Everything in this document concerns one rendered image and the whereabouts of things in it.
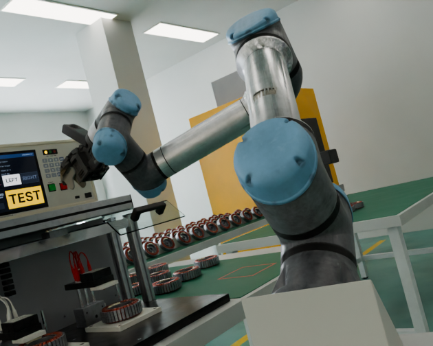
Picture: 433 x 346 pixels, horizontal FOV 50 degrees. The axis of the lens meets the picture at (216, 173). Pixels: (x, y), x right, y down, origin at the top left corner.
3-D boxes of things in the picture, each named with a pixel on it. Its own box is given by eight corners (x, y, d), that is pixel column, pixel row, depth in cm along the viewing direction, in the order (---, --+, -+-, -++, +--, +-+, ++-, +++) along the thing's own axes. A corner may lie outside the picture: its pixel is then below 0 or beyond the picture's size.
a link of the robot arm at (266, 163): (349, 226, 67) (296, 49, 108) (313, 156, 59) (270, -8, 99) (272, 251, 71) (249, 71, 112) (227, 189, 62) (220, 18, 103)
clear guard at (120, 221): (185, 216, 133) (180, 195, 133) (120, 235, 114) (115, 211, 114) (114, 233, 153) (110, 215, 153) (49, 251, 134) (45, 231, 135)
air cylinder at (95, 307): (108, 318, 138) (104, 299, 138) (87, 327, 132) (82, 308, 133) (97, 318, 141) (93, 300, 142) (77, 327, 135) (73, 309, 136)
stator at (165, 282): (184, 288, 165) (181, 278, 165) (153, 297, 163) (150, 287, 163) (180, 284, 176) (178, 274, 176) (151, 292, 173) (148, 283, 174)
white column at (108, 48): (198, 291, 544) (130, 21, 559) (172, 304, 509) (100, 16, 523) (169, 294, 575) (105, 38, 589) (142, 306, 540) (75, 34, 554)
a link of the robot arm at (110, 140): (141, 169, 105) (146, 140, 113) (111, 134, 99) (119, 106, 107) (113, 182, 108) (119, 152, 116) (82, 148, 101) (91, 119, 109)
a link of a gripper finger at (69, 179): (62, 200, 127) (76, 179, 122) (52, 182, 129) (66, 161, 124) (71, 198, 130) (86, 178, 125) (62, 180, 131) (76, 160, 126)
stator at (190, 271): (173, 284, 179) (170, 274, 179) (175, 279, 190) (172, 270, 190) (201, 277, 179) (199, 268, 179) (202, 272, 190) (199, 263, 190)
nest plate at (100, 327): (161, 310, 129) (161, 306, 129) (120, 331, 117) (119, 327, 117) (127, 312, 138) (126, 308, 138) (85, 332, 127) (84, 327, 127)
